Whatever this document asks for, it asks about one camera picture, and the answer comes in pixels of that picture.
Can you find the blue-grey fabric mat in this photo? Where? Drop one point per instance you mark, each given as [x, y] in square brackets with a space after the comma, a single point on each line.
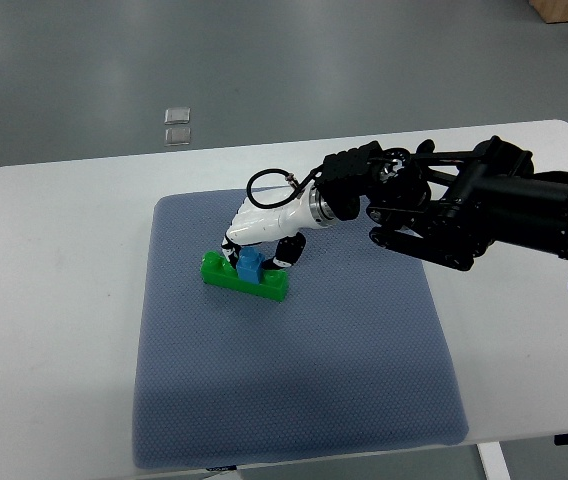
[353, 359]

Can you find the small blue block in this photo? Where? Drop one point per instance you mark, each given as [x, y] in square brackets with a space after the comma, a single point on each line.
[249, 265]

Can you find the upper floor socket plate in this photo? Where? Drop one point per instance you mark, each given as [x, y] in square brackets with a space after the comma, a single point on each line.
[177, 115]

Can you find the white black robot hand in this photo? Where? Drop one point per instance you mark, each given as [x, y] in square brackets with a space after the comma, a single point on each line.
[252, 225]

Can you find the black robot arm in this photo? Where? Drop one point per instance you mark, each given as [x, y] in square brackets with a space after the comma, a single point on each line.
[449, 207]

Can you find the white table leg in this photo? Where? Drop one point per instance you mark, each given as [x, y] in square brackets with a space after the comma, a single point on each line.
[493, 461]

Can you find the long green block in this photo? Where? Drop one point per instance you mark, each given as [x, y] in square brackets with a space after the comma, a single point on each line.
[216, 270]

